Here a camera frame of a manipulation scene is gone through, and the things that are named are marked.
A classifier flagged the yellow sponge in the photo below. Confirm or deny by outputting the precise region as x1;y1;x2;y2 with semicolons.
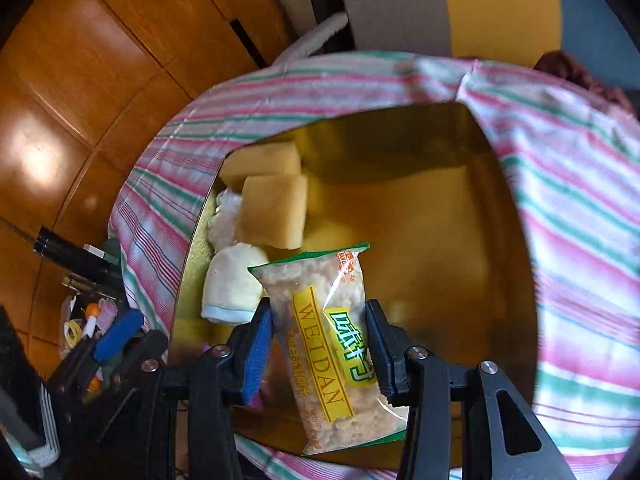
236;174;308;250
219;142;302;193

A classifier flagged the purple snack packet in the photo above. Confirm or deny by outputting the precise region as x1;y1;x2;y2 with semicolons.
205;344;271;411

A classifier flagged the dark red garment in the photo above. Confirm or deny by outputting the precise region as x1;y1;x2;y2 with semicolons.
534;50;639;116

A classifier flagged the striped bed sheet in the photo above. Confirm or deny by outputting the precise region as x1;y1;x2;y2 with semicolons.
108;51;639;479

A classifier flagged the yellow sponge in box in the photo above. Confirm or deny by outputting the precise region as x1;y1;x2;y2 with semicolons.
219;142;302;193

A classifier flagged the grey yellow blue armchair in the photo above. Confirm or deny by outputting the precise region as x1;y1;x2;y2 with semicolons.
269;0;640;91

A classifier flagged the Weidan cracker pack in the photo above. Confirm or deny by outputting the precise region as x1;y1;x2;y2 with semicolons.
250;244;408;455

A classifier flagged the wooden wardrobe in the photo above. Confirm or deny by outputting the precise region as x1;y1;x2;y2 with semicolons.
1;0;294;375

